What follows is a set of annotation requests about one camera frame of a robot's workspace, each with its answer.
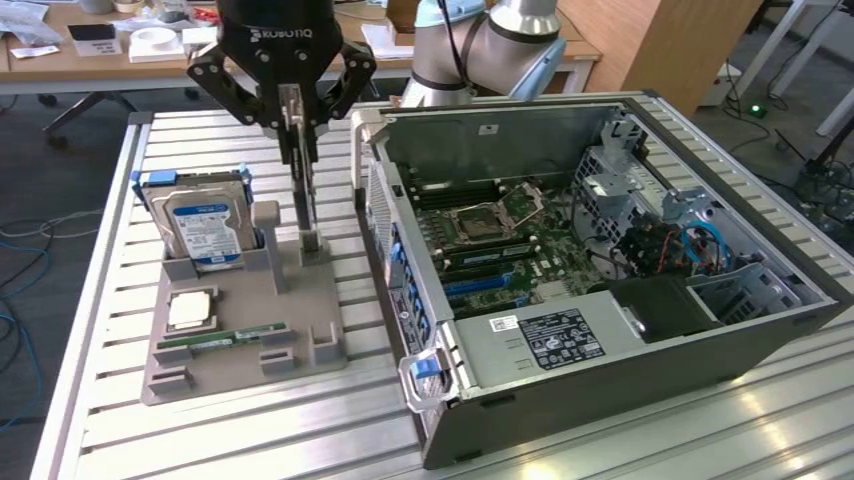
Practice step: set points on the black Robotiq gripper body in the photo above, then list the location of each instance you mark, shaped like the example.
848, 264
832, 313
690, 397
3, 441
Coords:
280, 55

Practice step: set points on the black graphics card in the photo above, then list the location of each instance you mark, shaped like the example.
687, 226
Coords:
307, 200

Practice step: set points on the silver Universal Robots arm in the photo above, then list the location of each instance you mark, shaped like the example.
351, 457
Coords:
514, 30

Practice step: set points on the white labelled box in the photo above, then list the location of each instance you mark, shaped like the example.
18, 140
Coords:
196, 40

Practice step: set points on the stack of white papers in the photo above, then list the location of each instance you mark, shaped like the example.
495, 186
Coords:
387, 45

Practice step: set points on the flat white box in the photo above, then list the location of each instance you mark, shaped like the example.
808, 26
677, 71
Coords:
156, 56

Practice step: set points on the small red item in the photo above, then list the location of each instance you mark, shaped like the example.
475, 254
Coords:
206, 16

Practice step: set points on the white tape roll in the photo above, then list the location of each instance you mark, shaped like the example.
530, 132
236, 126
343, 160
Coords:
152, 37

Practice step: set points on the long wooden desk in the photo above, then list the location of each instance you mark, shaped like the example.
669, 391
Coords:
100, 70

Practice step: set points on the black topped white box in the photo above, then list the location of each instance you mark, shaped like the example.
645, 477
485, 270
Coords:
95, 37

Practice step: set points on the black chair base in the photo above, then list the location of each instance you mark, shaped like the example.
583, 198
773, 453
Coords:
87, 107

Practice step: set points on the red and white card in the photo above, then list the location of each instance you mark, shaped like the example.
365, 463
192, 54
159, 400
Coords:
34, 51

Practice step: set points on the hard disk in blue caddy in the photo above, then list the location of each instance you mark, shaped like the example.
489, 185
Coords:
200, 225

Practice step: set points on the clear plastic bags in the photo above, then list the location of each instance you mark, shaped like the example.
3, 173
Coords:
27, 22

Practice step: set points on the CPU socket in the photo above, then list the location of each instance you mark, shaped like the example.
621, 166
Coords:
482, 225

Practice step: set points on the perforated metal drive cage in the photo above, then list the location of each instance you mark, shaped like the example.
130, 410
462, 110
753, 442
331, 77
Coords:
607, 200

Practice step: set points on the green motherboard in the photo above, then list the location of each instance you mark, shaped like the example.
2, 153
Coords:
554, 260

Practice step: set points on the silver CPU chip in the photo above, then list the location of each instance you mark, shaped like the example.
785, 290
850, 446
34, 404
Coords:
190, 311

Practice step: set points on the wooden cabinet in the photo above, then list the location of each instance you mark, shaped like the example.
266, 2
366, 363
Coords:
667, 45

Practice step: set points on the green RAM stick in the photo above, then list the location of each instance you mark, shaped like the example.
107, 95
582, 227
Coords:
220, 337

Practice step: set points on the blue case latch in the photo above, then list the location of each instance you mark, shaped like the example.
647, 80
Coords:
422, 371

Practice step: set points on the grey power supply unit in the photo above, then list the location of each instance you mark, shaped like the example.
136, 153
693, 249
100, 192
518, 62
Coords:
481, 360

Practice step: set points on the grey parts rack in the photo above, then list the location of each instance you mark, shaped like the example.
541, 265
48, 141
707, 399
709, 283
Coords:
267, 370

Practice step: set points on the green lit device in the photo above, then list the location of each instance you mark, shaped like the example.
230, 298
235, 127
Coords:
757, 109

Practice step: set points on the open dark grey PC case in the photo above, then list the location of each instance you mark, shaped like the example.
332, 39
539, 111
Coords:
601, 400

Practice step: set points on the metal disk bay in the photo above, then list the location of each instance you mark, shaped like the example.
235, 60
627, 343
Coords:
754, 295

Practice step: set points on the white table frame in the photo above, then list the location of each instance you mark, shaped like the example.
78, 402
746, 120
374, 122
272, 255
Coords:
797, 45

